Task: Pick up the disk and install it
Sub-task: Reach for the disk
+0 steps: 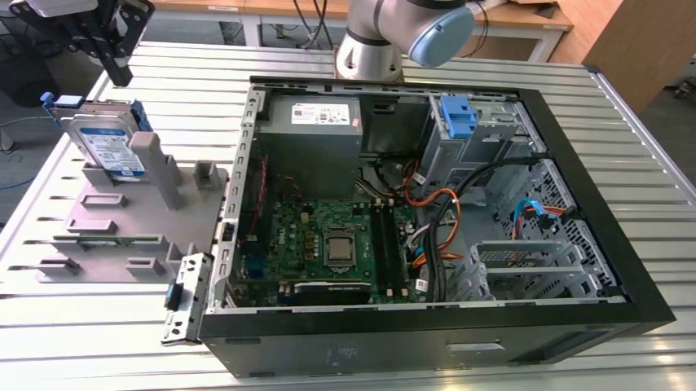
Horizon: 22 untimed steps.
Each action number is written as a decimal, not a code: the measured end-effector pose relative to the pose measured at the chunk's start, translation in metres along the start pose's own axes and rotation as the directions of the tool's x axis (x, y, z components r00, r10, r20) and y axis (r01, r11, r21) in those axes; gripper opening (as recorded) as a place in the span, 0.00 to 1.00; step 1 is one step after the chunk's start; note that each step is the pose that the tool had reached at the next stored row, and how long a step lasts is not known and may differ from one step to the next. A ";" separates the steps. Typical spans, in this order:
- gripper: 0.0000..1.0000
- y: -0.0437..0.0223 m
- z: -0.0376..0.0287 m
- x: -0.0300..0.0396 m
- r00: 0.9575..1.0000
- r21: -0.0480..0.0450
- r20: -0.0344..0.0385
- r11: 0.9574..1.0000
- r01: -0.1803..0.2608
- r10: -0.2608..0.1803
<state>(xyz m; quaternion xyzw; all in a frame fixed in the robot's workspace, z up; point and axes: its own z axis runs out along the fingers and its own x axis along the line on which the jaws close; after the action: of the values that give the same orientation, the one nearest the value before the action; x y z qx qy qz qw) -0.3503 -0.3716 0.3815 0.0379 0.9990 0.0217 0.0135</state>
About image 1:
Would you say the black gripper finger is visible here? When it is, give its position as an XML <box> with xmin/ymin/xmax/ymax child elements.
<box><xmin>115</xmin><ymin>0</ymin><xmax>156</xmax><ymax>87</ymax></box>
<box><xmin>8</xmin><ymin>0</ymin><xmax>121</xmax><ymax>86</ymax></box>

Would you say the hard disk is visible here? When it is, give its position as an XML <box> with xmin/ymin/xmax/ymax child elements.
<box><xmin>40</xmin><ymin>92</ymin><xmax>152</xmax><ymax>182</ymax></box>

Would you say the blue SATA wire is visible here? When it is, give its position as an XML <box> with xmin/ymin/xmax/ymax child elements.
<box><xmin>510</xmin><ymin>197</ymin><xmax>546</xmax><ymax>242</ymax></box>

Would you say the metal disk bay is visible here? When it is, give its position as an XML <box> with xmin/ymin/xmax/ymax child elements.
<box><xmin>470</xmin><ymin>238</ymin><xmax>618</xmax><ymax>302</ymax></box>

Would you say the black waste bin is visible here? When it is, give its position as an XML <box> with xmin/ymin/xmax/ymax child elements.
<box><xmin>0</xmin><ymin>55</ymin><xmax>104</xmax><ymax>108</ymax></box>

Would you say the grey power supply unit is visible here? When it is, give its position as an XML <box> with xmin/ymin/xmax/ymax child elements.
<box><xmin>254</xmin><ymin>95</ymin><xmax>365</xmax><ymax>200</ymax></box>

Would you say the grey parts rack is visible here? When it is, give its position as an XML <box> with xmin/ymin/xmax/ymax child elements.
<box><xmin>35</xmin><ymin>130</ymin><xmax>230</xmax><ymax>284</ymax></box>

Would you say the green RAM stick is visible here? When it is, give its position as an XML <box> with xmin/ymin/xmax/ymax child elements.
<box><xmin>79</xmin><ymin>235</ymin><xmax>156</xmax><ymax>248</ymax></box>

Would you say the green motherboard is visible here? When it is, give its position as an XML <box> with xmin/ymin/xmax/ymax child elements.
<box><xmin>231</xmin><ymin>197</ymin><xmax>430</xmax><ymax>306</ymax></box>

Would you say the metal expansion slot retainer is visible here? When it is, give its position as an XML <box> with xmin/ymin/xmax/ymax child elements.
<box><xmin>160</xmin><ymin>251</ymin><xmax>214</xmax><ymax>347</ymax></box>

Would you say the blue plastic drive latch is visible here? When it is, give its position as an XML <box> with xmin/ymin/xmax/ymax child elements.
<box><xmin>441</xmin><ymin>95</ymin><xmax>477</xmax><ymax>139</ymax></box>

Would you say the silver CPU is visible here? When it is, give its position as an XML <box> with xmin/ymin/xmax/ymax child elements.
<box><xmin>324</xmin><ymin>237</ymin><xmax>354</xmax><ymax>261</ymax></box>

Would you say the CPU socket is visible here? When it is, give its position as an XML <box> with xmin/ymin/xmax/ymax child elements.
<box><xmin>319</xmin><ymin>226</ymin><xmax>361</xmax><ymax>279</ymax></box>

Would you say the wooden desk with white legs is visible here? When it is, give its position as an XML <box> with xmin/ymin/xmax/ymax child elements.
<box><xmin>477</xmin><ymin>0</ymin><xmax>576</xmax><ymax>62</ymax></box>

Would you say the black RAM slot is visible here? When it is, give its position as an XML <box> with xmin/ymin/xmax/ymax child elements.
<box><xmin>371</xmin><ymin>199</ymin><xmax>395</xmax><ymax>298</ymax></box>
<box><xmin>386</xmin><ymin>199</ymin><xmax>413</xmax><ymax>297</ymax></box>

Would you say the metal optical drive cage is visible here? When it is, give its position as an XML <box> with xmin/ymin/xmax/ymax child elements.
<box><xmin>421</xmin><ymin>94</ymin><xmax>548</xmax><ymax>207</ymax></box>

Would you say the black graphics card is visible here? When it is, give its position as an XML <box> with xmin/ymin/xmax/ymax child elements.
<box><xmin>292</xmin><ymin>280</ymin><xmax>374</xmax><ymax>306</ymax></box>

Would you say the black PC case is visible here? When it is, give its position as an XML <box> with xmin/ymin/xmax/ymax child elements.
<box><xmin>198</xmin><ymin>74</ymin><xmax>678</xmax><ymax>379</ymax></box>

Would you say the wooden cabinet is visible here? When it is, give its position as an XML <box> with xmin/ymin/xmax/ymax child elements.
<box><xmin>581</xmin><ymin>0</ymin><xmax>696</xmax><ymax>117</ymax></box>

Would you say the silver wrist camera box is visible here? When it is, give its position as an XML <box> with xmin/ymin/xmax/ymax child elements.
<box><xmin>25</xmin><ymin>0</ymin><xmax>77</xmax><ymax>18</ymax></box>

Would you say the black wire mesh basket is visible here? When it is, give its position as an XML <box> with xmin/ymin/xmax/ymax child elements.
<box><xmin>0</xmin><ymin>11</ymin><xmax>69</xmax><ymax>62</ymax></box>

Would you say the long table with white frame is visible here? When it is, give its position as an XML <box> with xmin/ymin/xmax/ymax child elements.
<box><xmin>145</xmin><ymin>0</ymin><xmax>348</xmax><ymax>48</ymax></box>

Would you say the orange power wire bundle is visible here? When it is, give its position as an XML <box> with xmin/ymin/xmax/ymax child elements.
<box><xmin>405</xmin><ymin>189</ymin><xmax>463</xmax><ymax>253</ymax></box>

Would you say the black cable bundle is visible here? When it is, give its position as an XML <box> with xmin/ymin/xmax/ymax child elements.
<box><xmin>423</xmin><ymin>154</ymin><xmax>550</xmax><ymax>305</ymax></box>

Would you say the coloured power wire with connector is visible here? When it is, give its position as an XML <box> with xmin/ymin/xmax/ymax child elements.
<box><xmin>536</xmin><ymin>204</ymin><xmax>578</xmax><ymax>233</ymax></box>

